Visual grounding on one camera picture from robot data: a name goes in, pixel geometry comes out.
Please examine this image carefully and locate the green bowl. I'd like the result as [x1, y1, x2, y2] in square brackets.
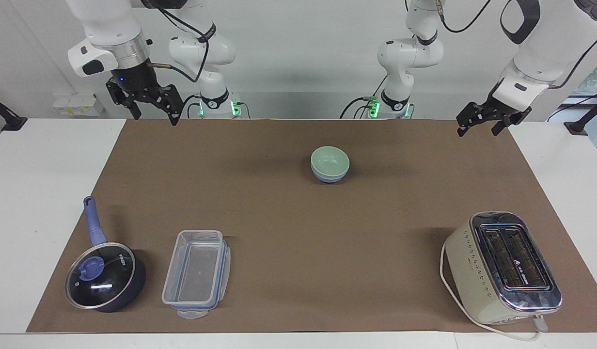
[311, 146, 350, 176]

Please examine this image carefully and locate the cream toaster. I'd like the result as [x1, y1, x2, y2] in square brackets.
[444, 211, 564, 326]

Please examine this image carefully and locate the glass pot lid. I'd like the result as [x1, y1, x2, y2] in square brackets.
[65, 242, 136, 310]

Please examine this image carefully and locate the blue bowl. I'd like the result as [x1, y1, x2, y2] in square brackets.
[311, 165, 351, 184]

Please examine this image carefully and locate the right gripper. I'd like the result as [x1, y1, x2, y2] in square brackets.
[106, 61, 184, 127]

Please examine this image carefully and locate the black stand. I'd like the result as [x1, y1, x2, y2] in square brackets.
[0, 92, 28, 132]
[564, 95, 597, 136]

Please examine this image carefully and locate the blue saucepan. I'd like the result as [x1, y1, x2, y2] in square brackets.
[65, 196, 147, 313]

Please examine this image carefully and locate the clear plastic container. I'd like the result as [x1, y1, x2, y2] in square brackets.
[161, 230, 225, 311]
[163, 239, 232, 320]

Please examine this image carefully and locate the black cable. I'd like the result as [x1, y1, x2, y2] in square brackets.
[184, 94, 205, 120]
[437, 0, 494, 34]
[340, 75, 389, 120]
[141, 0, 217, 83]
[548, 29, 597, 90]
[546, 87, 597, 123]

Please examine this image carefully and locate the white toaster cable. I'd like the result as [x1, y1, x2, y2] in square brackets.
[440, 242, 549, 342]

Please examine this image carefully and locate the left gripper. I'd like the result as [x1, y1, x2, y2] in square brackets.
[456, 92, 532, 137]

